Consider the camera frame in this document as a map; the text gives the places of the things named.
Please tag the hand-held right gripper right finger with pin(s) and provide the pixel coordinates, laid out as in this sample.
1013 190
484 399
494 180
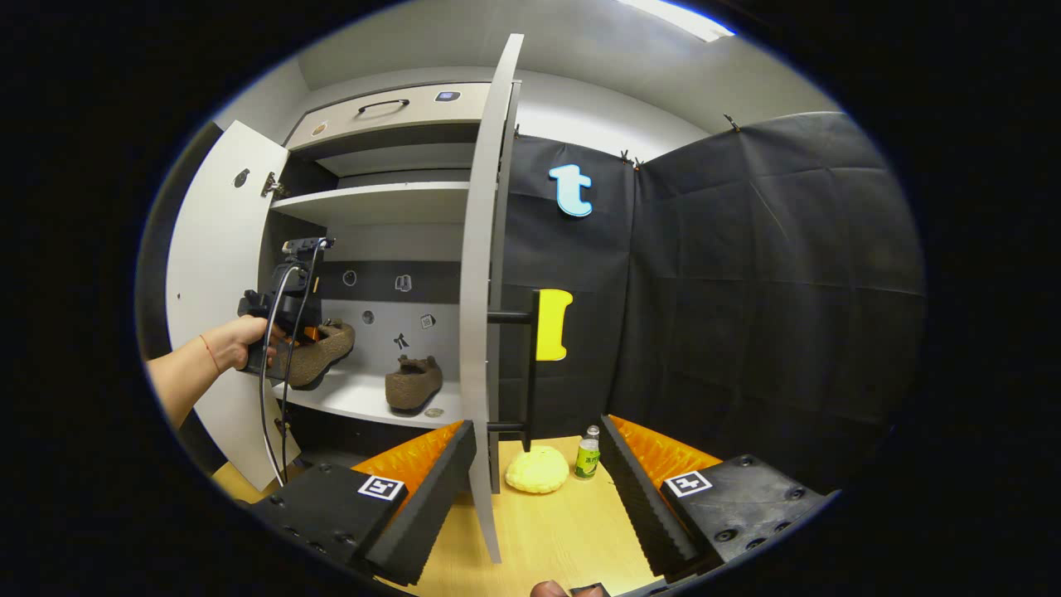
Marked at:
638 497

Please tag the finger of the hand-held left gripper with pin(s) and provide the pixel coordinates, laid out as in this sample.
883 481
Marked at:
309 333

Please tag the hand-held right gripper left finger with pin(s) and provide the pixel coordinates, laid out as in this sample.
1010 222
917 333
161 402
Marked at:
427 506

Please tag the brown shoe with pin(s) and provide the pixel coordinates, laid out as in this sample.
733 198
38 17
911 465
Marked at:
413 385
327 352

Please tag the white shoe cabinet door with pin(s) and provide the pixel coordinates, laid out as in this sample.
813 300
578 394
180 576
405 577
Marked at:
220 249
479 249

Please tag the white shoe cabinet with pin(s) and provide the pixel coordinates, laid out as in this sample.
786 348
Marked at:
373 203

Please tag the beige cabinet drawer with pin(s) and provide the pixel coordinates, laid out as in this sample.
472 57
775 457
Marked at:
423 104

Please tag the green drink bottle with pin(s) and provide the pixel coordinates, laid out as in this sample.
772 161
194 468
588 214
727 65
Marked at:
588 456

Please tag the yellow lumpy sponge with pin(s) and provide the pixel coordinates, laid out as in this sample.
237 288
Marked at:
537 470

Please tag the black backdrop cloth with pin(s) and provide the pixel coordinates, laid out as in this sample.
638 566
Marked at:
746 290

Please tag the black clip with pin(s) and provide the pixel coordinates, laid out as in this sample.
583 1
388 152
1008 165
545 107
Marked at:
732 123
627 159

